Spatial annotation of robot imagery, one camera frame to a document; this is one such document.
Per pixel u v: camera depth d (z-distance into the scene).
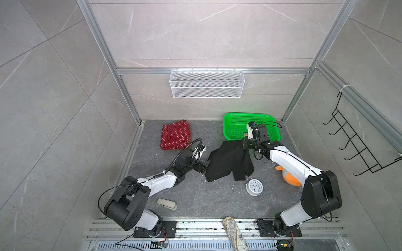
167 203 0.79
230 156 0.86
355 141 0.68
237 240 0.68
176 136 1.01
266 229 0.73
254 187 0.84
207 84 1.01
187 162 0.69
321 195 0.44
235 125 1.25
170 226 0.75
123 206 0.43
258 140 0.67
